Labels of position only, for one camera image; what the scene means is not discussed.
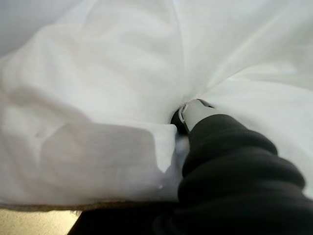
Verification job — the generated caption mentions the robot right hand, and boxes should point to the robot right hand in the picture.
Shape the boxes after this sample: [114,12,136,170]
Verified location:
[73,99,313,235]

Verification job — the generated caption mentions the white duvet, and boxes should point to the white duvet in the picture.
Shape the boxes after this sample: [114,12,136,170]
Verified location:
[0,0,313,212]

